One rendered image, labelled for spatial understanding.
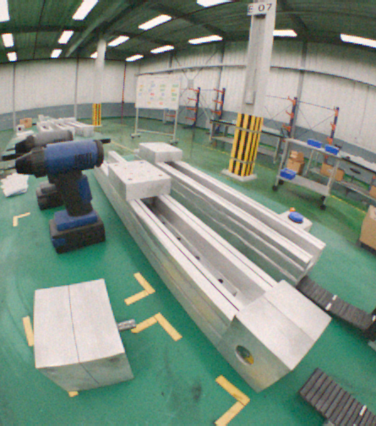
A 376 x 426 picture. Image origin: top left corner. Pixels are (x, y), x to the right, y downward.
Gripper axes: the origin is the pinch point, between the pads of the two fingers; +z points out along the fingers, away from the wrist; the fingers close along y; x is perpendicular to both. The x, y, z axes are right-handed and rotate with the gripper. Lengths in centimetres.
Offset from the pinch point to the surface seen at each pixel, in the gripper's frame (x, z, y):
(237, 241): 34.6, 1.6, -4.8
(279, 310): 15.5, -5.4, -18.8
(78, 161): 50, -15, -34
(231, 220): 37.7, -2.2, -4.6
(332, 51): 300, -355, 723
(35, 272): 45, 4, -47
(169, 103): 523, -31, 247
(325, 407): 1.2, 0.6, -20.5
